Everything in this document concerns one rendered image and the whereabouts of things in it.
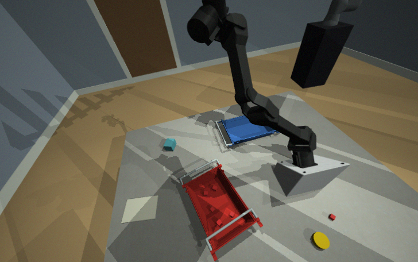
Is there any red plastic tray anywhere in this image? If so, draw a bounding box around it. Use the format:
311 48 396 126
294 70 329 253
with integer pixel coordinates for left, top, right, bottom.
182 163 263 261

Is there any small teal block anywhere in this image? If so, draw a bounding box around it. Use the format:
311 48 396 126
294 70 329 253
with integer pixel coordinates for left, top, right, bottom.
163 138 176 151

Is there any yellow flat disc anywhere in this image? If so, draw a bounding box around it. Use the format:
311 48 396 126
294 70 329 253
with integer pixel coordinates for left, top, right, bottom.
311 232 330 249

